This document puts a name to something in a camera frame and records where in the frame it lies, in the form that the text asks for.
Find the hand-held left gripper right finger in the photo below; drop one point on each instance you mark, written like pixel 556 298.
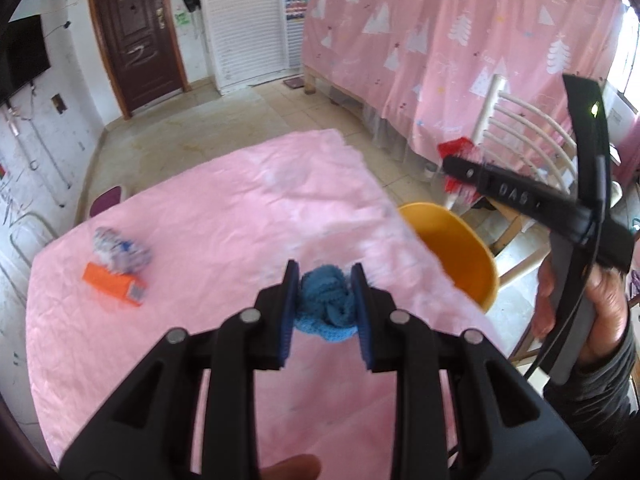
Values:
pixel 364 320

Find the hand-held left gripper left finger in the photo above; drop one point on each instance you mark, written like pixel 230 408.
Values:
pixel 287 320

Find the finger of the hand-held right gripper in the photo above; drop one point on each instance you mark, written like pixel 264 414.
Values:
pixel 467 172

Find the blue knitted cloth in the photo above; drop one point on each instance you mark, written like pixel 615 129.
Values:
pixel 325 305

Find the yellow plastic basin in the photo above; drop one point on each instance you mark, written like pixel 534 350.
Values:
pixel 450 245

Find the person's right forearm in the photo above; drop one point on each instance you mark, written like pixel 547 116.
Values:
pixel 600 400

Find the person's right hand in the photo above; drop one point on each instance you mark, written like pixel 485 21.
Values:
pixel 610 310

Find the white chair with orange seat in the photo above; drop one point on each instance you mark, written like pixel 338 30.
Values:
pixel 520 130

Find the pink tree-print curtain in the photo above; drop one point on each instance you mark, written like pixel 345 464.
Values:
pixel 450 35

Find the pink tablecloth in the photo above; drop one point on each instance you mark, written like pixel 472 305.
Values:
pixel 200 210

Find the orange cardboard box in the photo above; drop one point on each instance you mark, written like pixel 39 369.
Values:
pixel 112 285

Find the crumpled blue-white wrapper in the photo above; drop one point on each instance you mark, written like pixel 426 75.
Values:
pixel 122 251

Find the small floor mat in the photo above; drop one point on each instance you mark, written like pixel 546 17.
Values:
pixel 293 82

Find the purple stool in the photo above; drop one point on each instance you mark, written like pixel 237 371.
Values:
pixel 106 201

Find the white louvered door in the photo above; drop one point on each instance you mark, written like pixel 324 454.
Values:
pixel 245 20

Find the green hanging bag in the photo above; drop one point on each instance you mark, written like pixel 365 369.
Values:
pixel 183 17

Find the brown entrance door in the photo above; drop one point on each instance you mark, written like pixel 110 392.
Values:
pixel 137 35

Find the small black hanging pouch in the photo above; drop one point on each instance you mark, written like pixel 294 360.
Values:
pixel 191 1

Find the wall socket plate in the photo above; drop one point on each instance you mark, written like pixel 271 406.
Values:
pixel 60 102

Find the black wall television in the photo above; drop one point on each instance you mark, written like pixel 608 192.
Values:
pixel 20 55

